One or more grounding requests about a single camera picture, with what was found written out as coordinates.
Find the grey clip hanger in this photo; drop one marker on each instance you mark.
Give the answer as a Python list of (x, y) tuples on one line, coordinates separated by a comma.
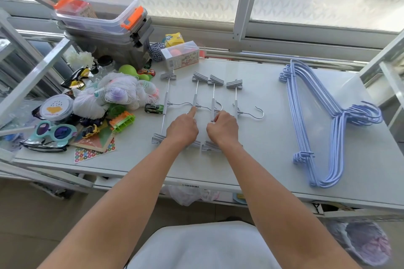
[(235, 98), (213, 95), (196, 92), (165, 101)]

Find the white plastic bag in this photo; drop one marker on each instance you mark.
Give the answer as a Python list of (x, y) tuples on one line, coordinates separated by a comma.
[(189, 194)]

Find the person's left hand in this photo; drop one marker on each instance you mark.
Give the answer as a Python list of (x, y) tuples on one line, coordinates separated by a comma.
[(183, 130)]

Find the red packet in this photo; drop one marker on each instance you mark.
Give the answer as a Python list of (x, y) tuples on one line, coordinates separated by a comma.
[(77, 8)]

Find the grey storage box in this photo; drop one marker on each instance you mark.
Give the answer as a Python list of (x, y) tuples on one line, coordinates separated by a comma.
[(120, 46)]

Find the yellow toy car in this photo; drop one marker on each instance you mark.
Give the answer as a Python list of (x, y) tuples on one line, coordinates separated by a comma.
[(91, 131)]

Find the wooden board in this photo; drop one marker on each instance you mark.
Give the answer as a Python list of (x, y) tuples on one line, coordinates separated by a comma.
[(97, 143)]

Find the purple plastic bag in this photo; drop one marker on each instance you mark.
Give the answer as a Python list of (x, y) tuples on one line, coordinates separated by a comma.
[(363, 240)]

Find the clear plastic toy box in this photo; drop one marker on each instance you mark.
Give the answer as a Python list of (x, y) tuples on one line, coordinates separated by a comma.
[(181, 56)]

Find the glass jar with black lid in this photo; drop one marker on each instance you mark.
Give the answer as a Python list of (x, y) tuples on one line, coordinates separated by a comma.
[(105, 63)]

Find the yellow snack packet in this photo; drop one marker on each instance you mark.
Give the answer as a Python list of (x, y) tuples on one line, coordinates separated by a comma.
[(174, 39)]

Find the white metal shelf frame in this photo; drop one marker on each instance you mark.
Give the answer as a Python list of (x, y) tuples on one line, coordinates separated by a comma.
[(386, 73)]

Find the person's left forearm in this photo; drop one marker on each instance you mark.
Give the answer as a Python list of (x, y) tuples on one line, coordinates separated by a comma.
[(132, 202)]

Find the green toy car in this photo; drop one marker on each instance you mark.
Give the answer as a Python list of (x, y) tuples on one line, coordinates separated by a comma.
[(154, 108)]

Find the green round plastic toy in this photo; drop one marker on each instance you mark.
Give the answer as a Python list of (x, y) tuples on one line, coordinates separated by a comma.
[(116, 110)]

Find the black thin-framed glasses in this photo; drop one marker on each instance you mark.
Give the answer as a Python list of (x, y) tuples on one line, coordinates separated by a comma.
[(41, 147)]

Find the green plastic toy block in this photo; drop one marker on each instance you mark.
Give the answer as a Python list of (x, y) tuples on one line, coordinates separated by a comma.
[(122, 122)]

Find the white window frame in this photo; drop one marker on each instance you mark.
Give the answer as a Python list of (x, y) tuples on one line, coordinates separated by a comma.
[(243, 10)]

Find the stack of light blue hangers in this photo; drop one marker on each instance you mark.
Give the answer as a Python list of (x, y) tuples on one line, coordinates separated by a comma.
[(335, 127)]

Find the dark blue toy car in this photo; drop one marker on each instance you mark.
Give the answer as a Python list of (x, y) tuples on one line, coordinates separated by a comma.
[(91, 121)]

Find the white metal rack frame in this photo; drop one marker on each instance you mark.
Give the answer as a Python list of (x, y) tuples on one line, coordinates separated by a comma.
[(34, 73)]

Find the clear box with orange latches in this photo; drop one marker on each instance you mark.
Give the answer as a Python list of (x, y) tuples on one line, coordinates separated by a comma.
[(104, 10)]

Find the teal flower-shaped sunglasses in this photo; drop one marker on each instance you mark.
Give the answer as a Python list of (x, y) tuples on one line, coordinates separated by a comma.
[(56, 132)]

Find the person's right forearm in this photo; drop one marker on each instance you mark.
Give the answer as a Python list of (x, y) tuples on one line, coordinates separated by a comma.
[(271, 202)]

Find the white mesh bag of yarn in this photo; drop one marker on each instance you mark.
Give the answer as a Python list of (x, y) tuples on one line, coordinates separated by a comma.
[(113, 94)]

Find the person's right fingers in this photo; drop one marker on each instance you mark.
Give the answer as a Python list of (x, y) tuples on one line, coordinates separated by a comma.
[(219, 116)]

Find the green plastic maraca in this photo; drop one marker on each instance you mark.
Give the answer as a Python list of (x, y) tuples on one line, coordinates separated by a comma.
[(129, 70)]

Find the white artificial flower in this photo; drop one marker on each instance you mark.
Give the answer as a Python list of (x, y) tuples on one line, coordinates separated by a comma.
[(79, 59)]

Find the person's white clothing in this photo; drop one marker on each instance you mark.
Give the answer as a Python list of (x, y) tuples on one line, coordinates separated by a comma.
[(205, 246)]

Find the blue and white twine ball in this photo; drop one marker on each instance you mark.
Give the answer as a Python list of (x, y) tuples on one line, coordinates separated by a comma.
[(157, 52)]

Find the person's right hand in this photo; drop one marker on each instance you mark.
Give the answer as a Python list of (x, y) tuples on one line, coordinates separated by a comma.
[(224, 130)]

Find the yellow and black sunglasses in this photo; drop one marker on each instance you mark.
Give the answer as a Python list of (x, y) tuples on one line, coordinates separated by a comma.
[(75, 80)]

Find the red toy car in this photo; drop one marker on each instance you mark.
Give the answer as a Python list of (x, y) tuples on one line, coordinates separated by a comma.
[(146, 72)]

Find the round container with yellow label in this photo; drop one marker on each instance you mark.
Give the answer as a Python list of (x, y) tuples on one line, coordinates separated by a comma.
[(56, 108)]

